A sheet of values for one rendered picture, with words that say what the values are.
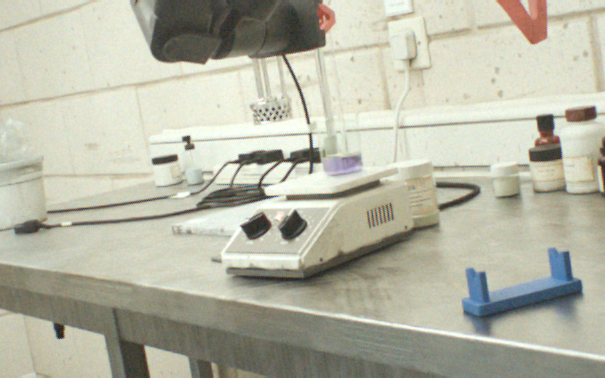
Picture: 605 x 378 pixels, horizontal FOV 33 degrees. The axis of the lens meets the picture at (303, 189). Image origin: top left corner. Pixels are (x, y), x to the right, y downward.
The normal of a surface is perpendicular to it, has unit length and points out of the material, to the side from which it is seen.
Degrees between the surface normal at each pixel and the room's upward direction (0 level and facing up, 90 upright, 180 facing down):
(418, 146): 90
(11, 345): 90
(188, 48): 140
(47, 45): 90
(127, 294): 90
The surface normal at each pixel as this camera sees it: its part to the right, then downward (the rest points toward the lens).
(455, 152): -0.78, 0.21
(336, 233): 0.72, -0.03
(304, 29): -0.60, 0.20
